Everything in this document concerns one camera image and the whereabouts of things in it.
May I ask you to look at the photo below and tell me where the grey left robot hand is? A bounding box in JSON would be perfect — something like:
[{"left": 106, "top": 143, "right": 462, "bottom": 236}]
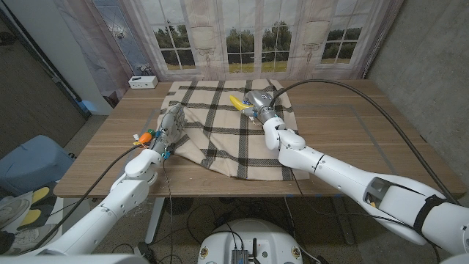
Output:
[{"left": 149, "top": 103, "right": 187, "bottom": 159}]

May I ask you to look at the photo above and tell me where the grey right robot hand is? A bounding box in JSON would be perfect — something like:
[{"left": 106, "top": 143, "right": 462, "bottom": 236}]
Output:
[{"left": 243, "top": 89, "right": 281, "bottom": 125}]

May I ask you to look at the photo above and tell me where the yellow banana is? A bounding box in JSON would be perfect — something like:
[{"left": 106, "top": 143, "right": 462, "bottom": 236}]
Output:
[{"left": 229, "top": 95, "right": 254, "bottom": 111}]

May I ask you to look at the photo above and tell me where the cream black plaid scarf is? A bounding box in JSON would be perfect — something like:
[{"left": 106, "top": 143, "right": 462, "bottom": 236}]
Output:
[{"left": 156, "top": 78, "right": 311, "bottom": 182}]

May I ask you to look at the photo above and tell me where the orange toy carrot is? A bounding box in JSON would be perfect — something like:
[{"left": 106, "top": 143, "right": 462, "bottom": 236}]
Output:
[{"left": 132, "top": 128, "right": 157, "bottom": 147}]

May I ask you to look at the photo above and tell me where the white power strip box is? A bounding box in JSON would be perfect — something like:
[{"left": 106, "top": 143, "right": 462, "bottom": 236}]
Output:
[{"left": 128, "top": 76, "right": 159, "bottom": 90}]

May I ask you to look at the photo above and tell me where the printed window backdrop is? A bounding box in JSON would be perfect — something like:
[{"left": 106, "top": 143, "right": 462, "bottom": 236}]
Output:
[{"left": 120, "top": 0, "right": 404, "bottom": 82}]

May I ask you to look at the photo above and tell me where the purple printed backdrop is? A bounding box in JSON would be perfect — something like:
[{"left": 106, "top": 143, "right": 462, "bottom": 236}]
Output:
[{"left": 53, "top": 0, "right": 155, "bottom": 107}]

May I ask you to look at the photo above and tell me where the white table leg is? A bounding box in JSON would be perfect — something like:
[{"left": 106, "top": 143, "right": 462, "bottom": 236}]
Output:
[{"left": 144, "top": 197, "right": 166, "bottom": 245}]

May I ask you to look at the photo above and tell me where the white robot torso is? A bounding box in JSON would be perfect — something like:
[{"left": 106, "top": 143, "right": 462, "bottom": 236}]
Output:
[{"left": 196, "top": 219, "right": 304, "bottom": 264}]

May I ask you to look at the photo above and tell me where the blue-grey plastic bin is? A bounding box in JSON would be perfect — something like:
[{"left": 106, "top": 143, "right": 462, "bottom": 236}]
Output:
[{"left": 0, "top": 134, "right": 76, "bottom": 197}]

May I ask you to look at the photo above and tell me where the yellow patterned floor mat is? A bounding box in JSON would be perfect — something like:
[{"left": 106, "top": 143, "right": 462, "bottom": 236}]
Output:
[{"left": 0, "top": 186, "right": 63, "bottom": 235}]

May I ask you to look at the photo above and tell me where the black box on torso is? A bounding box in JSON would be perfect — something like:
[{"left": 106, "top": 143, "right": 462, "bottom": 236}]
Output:
[{"left": 230, "top": 238, "right": 259, "bottom": 264}]

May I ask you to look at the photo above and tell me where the grey table leg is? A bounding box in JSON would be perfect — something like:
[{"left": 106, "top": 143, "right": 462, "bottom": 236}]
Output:
[{"left": 335, "top": 199, "right": 356, "bottom": 246}]

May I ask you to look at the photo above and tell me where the grey sneaker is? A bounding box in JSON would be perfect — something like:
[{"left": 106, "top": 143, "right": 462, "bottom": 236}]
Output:
[{"left": 0, "top": 223, "right": 59, "bottom": 256}]

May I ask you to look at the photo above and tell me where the thin black left wrist cable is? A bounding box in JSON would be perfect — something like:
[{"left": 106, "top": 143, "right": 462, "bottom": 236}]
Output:
[{"left": 163, "top": 158, "right": 174, "bottom": 264}]

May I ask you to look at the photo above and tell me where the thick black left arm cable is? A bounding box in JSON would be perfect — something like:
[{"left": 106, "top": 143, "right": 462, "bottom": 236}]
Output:
[{"left": 20, "top": 144, "right": 144, "bottom": 254}]

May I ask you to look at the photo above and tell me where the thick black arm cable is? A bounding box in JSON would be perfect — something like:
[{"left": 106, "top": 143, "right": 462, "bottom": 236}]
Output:
[
  {"left": 20, "top": 144, "right": 144, "bottom": 254},
  {"left": 269, "top": 78, "right": 459, "bottom": 205}
]

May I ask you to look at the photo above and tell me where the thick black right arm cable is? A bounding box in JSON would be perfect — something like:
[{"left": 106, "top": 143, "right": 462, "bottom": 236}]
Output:
[{"left": 269, "top": 78, "right": 459, "bottom": 205}]

